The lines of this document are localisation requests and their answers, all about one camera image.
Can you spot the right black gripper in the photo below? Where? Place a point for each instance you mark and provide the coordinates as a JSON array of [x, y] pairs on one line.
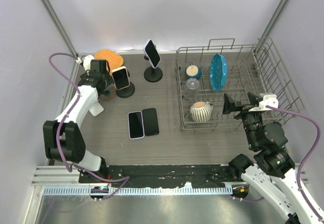
[[229, 105]]

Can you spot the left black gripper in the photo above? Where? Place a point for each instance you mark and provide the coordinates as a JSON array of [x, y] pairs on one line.
[[108, 79]]

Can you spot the pink case phone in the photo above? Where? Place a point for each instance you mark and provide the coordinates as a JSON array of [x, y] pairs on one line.
[[120, 77]]

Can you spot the grey stand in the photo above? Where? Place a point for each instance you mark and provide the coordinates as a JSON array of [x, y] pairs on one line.
[[107, 95]]

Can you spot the black round base stand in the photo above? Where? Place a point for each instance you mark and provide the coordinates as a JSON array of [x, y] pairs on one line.
[[126, 92]]

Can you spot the black phone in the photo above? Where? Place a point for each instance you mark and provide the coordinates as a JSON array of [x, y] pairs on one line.
[[150, 121]]

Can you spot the lavender case phone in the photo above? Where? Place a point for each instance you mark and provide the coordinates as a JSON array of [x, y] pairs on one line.
[[135, 125]]

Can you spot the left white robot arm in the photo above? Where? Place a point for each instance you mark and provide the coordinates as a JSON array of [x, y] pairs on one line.
[[62, 137]]

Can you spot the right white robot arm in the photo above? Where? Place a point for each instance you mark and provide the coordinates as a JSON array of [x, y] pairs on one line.
[[273, 173]]

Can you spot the white phone stand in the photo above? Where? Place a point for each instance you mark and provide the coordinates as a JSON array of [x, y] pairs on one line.
[[96, 109]]

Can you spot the black tall pole stand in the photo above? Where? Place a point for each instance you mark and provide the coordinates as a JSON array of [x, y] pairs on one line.
[[152, 74]]

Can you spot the white case phone on pole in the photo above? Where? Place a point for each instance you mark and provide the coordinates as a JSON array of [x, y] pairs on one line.
[[152, 54]]

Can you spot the orange woven mat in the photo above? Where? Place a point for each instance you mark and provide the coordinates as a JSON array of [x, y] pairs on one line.
[[114, 60]]

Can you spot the teal speckled plate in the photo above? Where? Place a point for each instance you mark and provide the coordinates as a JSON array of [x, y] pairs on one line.
[[218, 72]]

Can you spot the striped ceramic mug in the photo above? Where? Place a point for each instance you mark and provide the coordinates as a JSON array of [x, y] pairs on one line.
[[201, 111]]

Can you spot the clear glass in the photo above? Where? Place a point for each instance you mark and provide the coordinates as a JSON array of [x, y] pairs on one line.
[[191, 88]]

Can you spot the blue mug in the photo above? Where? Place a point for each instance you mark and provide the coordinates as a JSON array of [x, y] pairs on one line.
[[193, 71]]

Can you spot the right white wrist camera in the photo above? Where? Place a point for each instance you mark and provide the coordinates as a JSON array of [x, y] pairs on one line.
[[268, 101]]

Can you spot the grey wire dish rack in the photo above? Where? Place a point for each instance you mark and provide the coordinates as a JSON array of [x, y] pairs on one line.
[[256, 68]]

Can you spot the white cable duct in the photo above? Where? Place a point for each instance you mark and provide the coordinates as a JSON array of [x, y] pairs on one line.
[[104, 191]]

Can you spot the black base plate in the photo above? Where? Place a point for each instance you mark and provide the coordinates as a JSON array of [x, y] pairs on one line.
[[172, 176]]

